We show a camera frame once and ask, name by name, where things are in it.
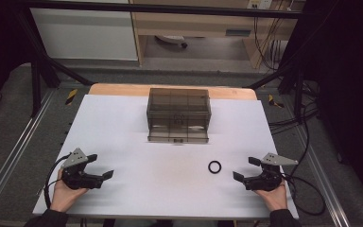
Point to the aluminium floor rail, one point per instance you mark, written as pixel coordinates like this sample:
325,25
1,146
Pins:
324,183
12,151

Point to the person's right hand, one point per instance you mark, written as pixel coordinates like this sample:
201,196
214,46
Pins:
275,198

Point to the white chair base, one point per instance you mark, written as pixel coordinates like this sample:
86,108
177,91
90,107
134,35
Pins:
171,39

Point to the black metal frame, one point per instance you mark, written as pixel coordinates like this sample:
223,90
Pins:
36,85

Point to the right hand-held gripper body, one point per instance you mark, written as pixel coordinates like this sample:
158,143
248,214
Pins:
267,182

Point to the white cabinet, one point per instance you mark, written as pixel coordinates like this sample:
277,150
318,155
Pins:
85,34

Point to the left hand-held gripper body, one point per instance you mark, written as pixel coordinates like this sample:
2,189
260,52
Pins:
75,178

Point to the smoky clear plastic drawer box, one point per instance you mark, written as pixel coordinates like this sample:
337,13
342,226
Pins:
178,105

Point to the white table sheet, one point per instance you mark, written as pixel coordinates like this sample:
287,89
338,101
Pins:
157,176

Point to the light wooden desk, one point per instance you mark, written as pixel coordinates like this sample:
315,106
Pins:
201,23

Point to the person's left hand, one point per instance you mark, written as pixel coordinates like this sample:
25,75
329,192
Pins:
63,197

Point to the white power strip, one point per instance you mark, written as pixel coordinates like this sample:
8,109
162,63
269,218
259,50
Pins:
260,3

